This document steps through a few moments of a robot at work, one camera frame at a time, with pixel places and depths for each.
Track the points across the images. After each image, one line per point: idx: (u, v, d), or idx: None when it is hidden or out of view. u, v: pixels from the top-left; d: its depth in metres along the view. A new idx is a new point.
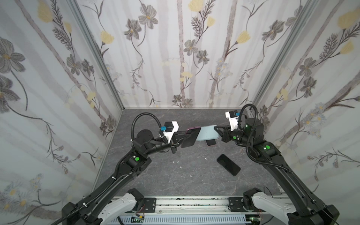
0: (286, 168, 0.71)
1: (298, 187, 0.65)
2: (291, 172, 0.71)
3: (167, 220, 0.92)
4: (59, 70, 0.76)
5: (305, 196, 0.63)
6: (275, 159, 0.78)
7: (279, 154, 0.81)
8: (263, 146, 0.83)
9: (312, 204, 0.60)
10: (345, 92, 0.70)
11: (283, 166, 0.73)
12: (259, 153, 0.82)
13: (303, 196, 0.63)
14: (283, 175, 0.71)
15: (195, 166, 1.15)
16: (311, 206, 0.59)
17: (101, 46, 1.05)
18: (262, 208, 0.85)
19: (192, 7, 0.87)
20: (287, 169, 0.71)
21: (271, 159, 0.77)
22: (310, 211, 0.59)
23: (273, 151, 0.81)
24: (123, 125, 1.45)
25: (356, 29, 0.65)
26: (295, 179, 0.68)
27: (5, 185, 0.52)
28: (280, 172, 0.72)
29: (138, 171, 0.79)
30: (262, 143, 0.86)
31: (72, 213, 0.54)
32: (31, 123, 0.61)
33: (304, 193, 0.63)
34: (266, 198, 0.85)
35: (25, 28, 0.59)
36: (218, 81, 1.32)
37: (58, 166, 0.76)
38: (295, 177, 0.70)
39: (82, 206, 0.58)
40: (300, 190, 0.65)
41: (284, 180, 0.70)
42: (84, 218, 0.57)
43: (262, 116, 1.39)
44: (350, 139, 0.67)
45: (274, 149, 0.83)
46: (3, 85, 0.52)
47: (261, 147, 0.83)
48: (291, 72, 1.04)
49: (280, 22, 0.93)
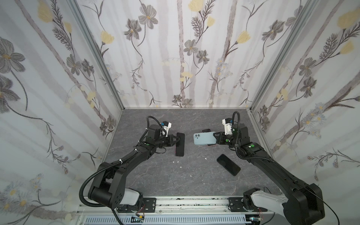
0: (268, 158, 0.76)
1: (280, 172, 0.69)
2: (273, 161, 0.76)
3: (168, 220, 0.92)
4: (59, 70, 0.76)
5: (287, 178, 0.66)
6: (259, 153, 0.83)
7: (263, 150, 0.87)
8: (249, 145, 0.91)
9: (294, 183, 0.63)
10: (345, 92, 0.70)
11: (266, 157, 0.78)
12: (246, 152, 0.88)
13: (285, 178, 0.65)
14: (267, 164, 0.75)
15: (195, 166, 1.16)
16: (294, 184, 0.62)
17: (101, 46, 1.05)
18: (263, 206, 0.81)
19: (192, 6, 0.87)
20: (269, 159, 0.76)
21: (255, 154, 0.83)
22: (292, 189, 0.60)
23: (258, 148, 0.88)
24: (123, 125, 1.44)
25: (356, 29, 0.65)
26: (279, 167, 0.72)
27: (5, 185, 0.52)
28: (264, 162, 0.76)
29: (149, 154, 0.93)
30: (248, 143, 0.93)
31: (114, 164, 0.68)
32: (31, 124, 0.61)
33: (286, 176, 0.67)
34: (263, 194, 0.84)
35: (25, 28, 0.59)
36: (218, 81, 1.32)
37: (58, 166, 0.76)
38: (278, 165, 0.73)
39: (118, 162, 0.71)
40: (282, 175, 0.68)
41: (269, 169, 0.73)
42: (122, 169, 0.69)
43: (262, 116, 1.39)
44: (350, 139, 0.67)
45: (259, 147, 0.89)
46: (3, 85, 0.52)
47: (247, 146, 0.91)
48: (291, 72, 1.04)
49: (280, 22, 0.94)
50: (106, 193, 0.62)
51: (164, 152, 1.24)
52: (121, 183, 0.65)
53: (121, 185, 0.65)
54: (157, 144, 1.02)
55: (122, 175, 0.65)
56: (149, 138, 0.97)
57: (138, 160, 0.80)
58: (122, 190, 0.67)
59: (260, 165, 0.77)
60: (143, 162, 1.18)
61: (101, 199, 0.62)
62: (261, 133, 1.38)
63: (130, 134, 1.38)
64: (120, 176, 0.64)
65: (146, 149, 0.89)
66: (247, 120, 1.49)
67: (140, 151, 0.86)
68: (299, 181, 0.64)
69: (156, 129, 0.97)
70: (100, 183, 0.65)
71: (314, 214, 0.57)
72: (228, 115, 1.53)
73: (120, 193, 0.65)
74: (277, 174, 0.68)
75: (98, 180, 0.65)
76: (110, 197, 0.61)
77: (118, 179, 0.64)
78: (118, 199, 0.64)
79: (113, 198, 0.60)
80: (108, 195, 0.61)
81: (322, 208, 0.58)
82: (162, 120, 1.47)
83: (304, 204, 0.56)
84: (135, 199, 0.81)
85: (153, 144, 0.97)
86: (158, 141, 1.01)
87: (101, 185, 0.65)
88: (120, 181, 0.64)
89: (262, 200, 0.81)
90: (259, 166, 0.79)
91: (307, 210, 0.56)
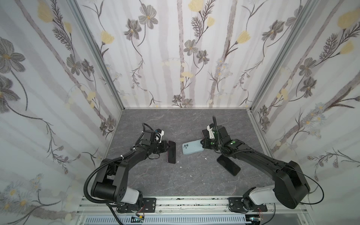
0: (250, 150, 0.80)
1: (262, 159, 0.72)
2: (255, 151, 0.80)
3: (168, 220, 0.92)
4: (59, 70, 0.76)
5: (269, 162, 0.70)
6: (240, 147, 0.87)
7: (243, 144, 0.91)
8: (230, 142, 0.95)
9: (275, 166, 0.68)
10: (345, 92, 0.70)
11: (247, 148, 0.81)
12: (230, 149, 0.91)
13: (267, 163, 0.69)
14: (250, 154, 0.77)
15: (195, 166, 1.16)
16: (276, 166, 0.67)
17: (101, 46, 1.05)
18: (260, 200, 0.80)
19: (192, 6, 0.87)
20: (251, 150, 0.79)
21: (237, 148, 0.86)
22: (274, 170, 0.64)
23: (239, 143, 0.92)
24: (123, 125, 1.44)
25: (356, 29, 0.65)
26: (260, 155, 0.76)
27: (5, 185, 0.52)
28: (247, 154, 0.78)
29: (146, 156, 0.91)
30: (230, 141, 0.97)
31: (115, 159, 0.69)
32: (31, 124, 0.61)
33: (268, 161, 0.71)
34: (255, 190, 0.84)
35: (25, 27, 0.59)
36: (218, 81, 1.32)
37: (58, 166, 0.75)
38: (259, 153, 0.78)
39: (120, 158, 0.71)
40: (264, 160, 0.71)
41: (252, 160, 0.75)
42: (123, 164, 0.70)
43: (262, 116, 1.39)
44: (350, 139, 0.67)
45: (240, 142, 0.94)
46: (3, 85, 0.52)
47: (229, 144, 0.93)
48: (291, 72, 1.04)
49: (280, 22, 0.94)
50: (110, 187, 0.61)
51: (158, 156, 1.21)
52: (124, 177, 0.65)
53: (124, 179, 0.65)
54: (153, 148, 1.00)
55: (125, 168, 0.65)
56: (145, 140, 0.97)
57: (137, 159, 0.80)
58: (125, 184, 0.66)
59: (243, 157, 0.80)
60: (143, 162, 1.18)
61: (105, 195, 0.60)
62: (261, 133, 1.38)
63: (130, 134, 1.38)
64: (123, 169, 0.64)
65: (143, 149, 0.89)
66: (247, 120, 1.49)
67: (138, 151, 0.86)
68: (279, 163, 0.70)
69: (152, 131, 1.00)
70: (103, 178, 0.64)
71: (300, 190, 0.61)
72: (228, 115, 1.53)
73: (123, 187, 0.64)
74: (260, 161, 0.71)
75: (101, 175, 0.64)
76: (115, 190, 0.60)
77: (123, 172, 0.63)
78: (122, 194, 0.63)
79: (117, 192, 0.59)
80: (112, 189, 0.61)
81: (305, 182, 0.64)
82: (162, 120, 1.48)
83: (288, 182, 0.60)
84: (136, 198, 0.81)
85: (149, 146, 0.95)
86: (153, 145, 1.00)
87: (104, 182, 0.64)
88: (123, 174, 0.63)
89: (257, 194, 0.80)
90: (244, 159, 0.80)
91: (292, 188, 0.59)
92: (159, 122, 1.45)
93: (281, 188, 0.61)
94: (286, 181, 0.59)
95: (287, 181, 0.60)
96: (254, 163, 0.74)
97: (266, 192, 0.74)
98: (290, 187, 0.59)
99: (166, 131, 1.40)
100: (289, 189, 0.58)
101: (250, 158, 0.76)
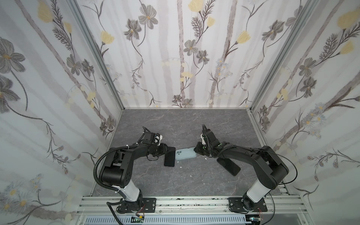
0: (232, 145, 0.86)
1: (241, 149, 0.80)
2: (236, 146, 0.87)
3: (167, 220, 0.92)
4: (58, 70, 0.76)
5: (246, 151, 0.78)
6: (226, 145, 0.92)
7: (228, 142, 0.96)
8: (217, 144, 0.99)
9: (252, 152, 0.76)
10: (345, 92, 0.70)
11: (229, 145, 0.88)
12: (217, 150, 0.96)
13: (245, 151, 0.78)
14: (233, 149, 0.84)
15: (195, 167, 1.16)
16: (252, 153, 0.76)
17: (101, 46, 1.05)
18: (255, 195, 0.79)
19: (192, 6, 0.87)
20: (232, 145, 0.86)
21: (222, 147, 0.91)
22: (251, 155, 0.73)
23: (225, 142, 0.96)
24: (123, 125, 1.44)
25: (356, 29, 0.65)
26: (239, 147, 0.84)
27: (5, 185, 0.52)
28: (230, 149, 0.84)
29: (146, 153, 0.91)
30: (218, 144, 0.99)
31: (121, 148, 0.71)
32: (31, 124, 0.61)
33: (245, 150, 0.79)
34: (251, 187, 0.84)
35: (25, 28, 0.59)
36: (218, 81, 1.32)
37: (58, 166, 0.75)
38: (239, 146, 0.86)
39: (126, 147, 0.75)
40: (243, 150, 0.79)
41: (235, 153, 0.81)
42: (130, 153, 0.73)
43: (262, 116, 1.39)
44: (350, 139, 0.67)
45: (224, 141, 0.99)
46: (3, 85, 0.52)
47: (217, 146, 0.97)
48: (291, 72, 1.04)
49: (280, 22, 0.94)
50: (117, 173, 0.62)
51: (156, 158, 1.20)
52: (131, 163, 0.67)
53: (131, 166, 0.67)
54: (153, 148, 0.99)
55: (132, 154, 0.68)
56: (145, 140, 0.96)
57: (141, 152, 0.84)
58: (131, 171, 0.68)
59: (229, 153, 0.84)
60: (144, 163, 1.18)
61: (113, 179, 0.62)
62: (261, 133, 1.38)
63: (130, 134, 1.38)
64: (130, 156, 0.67)
65: (144, 146, 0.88)
66: (247, 120, 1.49)
67: (140, 145, 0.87)
68: (256, 150, 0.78)
69: (153, 132, 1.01)
70: (110, 163, 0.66)
71: (276, 170, 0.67)
72: (228, 115, 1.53)
73: (129, 173, 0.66)
74: (240, 152, 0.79)
75: (108, 161, 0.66)
76: (122, 175, 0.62)
77: (129, 158, 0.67)
78: (128, 179, 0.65)
79: (124, 176, 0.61)
80: (119, 174, 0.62)
81: (281, 162, 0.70)
82: (162, 120, 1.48)
83: (262, 163, 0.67)
84: (136, 195, 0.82)
85: (150, 145, 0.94)
86: (153, 146, 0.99)
87: (111, 167, 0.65)
88: (130, 160, 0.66)
89: (253, 191, 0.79)
90: (230, 155, 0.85)
91: (267, 168, 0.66)
92: (159, 122, 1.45)
93: (258, 170, 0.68)
94: (260, 162, 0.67)
95: (261, 161, 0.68)
96: (236, 156, 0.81)
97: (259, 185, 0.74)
98: (265, 167, 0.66)
99: (166, 131, 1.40)
100: (263, 168, 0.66)
101: (232, 153, 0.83)
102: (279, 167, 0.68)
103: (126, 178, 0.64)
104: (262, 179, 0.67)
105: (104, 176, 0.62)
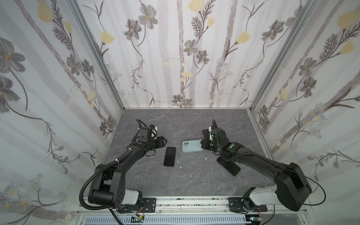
0: (250, 153, 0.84)
1: (263, 162, 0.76)
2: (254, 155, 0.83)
3: (167, 220, 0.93)
4: (58, 70, 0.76)
5: (269, 165, 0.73)
6: (239, 151, 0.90)
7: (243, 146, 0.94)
8: (229, 145, 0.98)
9: (277, 168, 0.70)
10: (345, 92, 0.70)
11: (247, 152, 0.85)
12: (229, 153, 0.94)
13: (268, 166, 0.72)
14: (250, 157, 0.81)
15: (195, 166, 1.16)
16: (276, 168, 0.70)
17: (101, 46, 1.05)
18: (259, 202, 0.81)
19: (192, 6, 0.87)
20: (251, 154, 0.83)
21: (236, 152, 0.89)
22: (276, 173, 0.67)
23: (238, 146, 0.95)
24: (123, 125, 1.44)
25: (356, 29, 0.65)
26: (259, 158, 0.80)
27: (5, 185, 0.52)
28: (245, 157, 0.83)
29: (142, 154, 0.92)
30: (229, 144, 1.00)
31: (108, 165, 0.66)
32: (31, 123, 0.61)
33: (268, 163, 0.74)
34: (259, 190, 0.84)
35: (25, 28, 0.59)
36: (218, 81, 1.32)
37: (58, 166, 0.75)
38: (259, 156, 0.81)
39: (115, 162, 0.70)
40: (265, 163, 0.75)
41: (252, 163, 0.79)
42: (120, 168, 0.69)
43: (262, 116, 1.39)
44: (350, 139, 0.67)
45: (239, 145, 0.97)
46: (3, 85, 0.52)
47: (228, 147, 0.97)
48: (291, 72, 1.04)
49: (280, 22, 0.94)
50: (108, 194, 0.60)
51: (154, 153, 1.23)
52: (121, 183, 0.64)
53: (122, 184, 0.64)
54: (150, 145, 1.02)
55: (122, 173, 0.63)
56: (141, 137, 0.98)
57: (133, 161, 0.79)
58: (123, 188, 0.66)
59: (245, 161, 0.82)
60: (144, 163, 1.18)
61: (103, 201, 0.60)
62: (261, 133, 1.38)
63: (130, 134, 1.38)
64: (119, 175, 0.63)
65: (138, 149, 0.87)
66: (247, 120, 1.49)
67: (134, 150, 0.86)
68: (280, 165, 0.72)
69: (148, 127, 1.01)
70: (99, 185, 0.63)
71: (303, 190, 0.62)
72: (228, 115, 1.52)
73: (121, 191, 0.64)
74: (261, 163, 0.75)
75: (96, 182, 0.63)
76: (112, 196, 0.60)
77: (117, 179, 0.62)
78: (120, 198, 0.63)
79: (116, 198, 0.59)
80: (109, 195, 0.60)
81: (307, 183, 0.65)
82: (162, 120, 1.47)
83: (290, 184, 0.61)
84: (136, 198, 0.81)
85: (146, 144, 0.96)
86: (150, 142, 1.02)
87: (101, 188, 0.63)
88: (119, 180, 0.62)
89: (260, 197, 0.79)
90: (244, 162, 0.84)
91: (295, 190, 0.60)
92: (159, 122, 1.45)
93: (284, 191, 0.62)
94: (288, 183, 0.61)
95: (289, 183, 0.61)
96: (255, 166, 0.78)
97: (271, 196, 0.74)
98: (292, 189, 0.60)
99: (166, 131, 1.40)
100: (290, 190, 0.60)
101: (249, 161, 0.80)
102: (303, 187, 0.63)
103: (118, 198, 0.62)
104: (285, 198, 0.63)
105: (95, 198, 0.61)
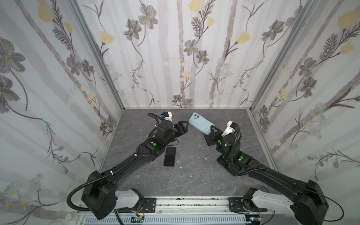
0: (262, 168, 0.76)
1: (278, 180, 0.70)
2: (267, 169, 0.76)
3: (168, 220, 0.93)
4: (59, 70, 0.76)
5: (288, 183, 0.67)
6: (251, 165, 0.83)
7: (252, 159, 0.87)
8: (238, 157, 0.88)
9: (296, 188, 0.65)
10: (345, 92, 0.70)
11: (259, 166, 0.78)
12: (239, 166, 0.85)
13: (286, 184, 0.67)
14: (263, 174, 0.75)
15: (195, 166, 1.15)
16: (295, 188, 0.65)
17: (101, 46, 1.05)
18: (263, 206, 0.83)
19: (192, 6, 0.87)
20: (264, 168, 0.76)
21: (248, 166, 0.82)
22: (296, 193, 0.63)
23: (248, 159, 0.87)
24: (123, 125, 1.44)
25: (356, 29, 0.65)
26: (274, 174, 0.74)
27: (5, 185, 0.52)
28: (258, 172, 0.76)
29: (153, 157, 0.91)
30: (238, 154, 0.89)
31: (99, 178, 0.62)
32: (32, 123, 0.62)
33: (286, 181, 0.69)
34: (265, 196, 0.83)
35: (25, 28, 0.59)
36: (218, 81, 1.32)
37: (58, 166, 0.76)
38: (272, 172, 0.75)
39: (109, 174, 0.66)
40: (281, 181, 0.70)
41: (266, 178, 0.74)
42: (111, 183, 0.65)
43: (262, 116, 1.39)
44: (350, 139, 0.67)
45: (248, 157, 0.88)
46: (3, 85, 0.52)
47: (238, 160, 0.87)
48: (291, 72, 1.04)
49: (280, 22, 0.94)
50: (94, 205, 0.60)
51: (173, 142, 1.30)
52: (107, 200, 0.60)
53: (108, 200, 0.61)
54: (167, 141, 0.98)
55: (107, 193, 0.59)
56: (157, 136, 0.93)
57: (129, 174, 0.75)
58: (112, 202, 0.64)
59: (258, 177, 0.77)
60: None
61: (91, 206, 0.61)
62: (261, 133, 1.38)
63: (130, 134, 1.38)
64: (105, 194, 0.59)
65: (146, 158, 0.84)
66: (247, 120, 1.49)
67: (140, 157, 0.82)
68: (298, 183, 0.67)
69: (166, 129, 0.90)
70: (90, 190, 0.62)
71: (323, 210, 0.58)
72: (228, 115, 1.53)
73: (108, 206, 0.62)
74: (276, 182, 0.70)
75: (89, 186, 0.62)
76: (97, 209, 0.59)
77: (103, 197, 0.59)
78: (106, 210, 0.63)
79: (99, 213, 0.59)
80: (95, 206, 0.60)
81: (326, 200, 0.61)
82: None
83: (313, 206, 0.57)
84: (134, 202, 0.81)
85: (161, 145, 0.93)
86: (168, 138, 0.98)
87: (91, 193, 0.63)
88: (104, 200, 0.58)
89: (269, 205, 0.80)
90: (255, 176, 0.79)
91: (317, 212, 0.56)
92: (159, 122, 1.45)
93: (303, 211, 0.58)
94: (311, 205, 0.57)
95: (312, 205, 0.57)
96: (269, 182, 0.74)
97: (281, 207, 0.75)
98: (315, 210, 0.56)
99: None
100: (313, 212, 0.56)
101: (263, 176, 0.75)
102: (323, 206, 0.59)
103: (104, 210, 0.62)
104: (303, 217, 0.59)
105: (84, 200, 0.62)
